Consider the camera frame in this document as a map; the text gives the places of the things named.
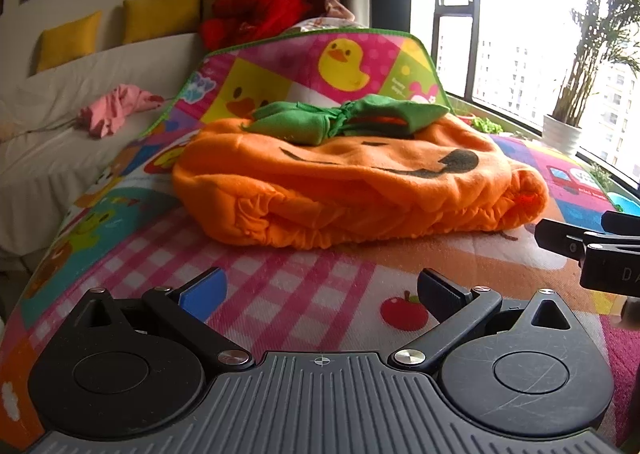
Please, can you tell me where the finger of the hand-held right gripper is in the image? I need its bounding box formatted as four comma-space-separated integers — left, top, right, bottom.
534, 218, 590, 264
600, 210, 640, 236

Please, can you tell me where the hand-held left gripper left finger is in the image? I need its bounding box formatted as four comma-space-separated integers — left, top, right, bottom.
75, 267, 254, 371

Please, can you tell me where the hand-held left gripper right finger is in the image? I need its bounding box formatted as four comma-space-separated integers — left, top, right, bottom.
390, 268, 584, 371

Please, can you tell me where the orange pumpkin costume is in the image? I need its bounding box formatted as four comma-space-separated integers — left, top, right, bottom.
171, 94, 550, 251

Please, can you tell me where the teal plastic basin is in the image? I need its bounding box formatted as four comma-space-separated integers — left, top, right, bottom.
606, 193, 640, 216

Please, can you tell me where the colourful printed play mat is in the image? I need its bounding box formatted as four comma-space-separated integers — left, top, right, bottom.
0, 28, 640, 451

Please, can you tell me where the tall plant in white pot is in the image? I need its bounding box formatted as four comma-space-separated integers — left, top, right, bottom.
542, 0, 640, 156

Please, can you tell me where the leafy green potted plant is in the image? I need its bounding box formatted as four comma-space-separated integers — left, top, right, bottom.
457, 114, 505, 136

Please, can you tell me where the white sofa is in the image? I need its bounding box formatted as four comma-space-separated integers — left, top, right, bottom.
0, 31, 213, 262

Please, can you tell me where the pink garment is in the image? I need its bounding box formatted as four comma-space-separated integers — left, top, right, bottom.
76, 83, 167, 139

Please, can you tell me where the yellow cushion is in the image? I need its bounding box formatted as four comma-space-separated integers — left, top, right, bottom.
122, 0, 203, 46
36, 10, 102, 74

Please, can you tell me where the red padded jacket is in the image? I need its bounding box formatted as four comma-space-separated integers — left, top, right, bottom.
199, 0, 341, 52

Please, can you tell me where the pink doll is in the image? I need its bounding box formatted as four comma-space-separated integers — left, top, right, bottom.
324, 0, 357, 23

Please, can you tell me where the dark window frame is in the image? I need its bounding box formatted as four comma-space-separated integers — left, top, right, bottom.
370, 0, 640, 197

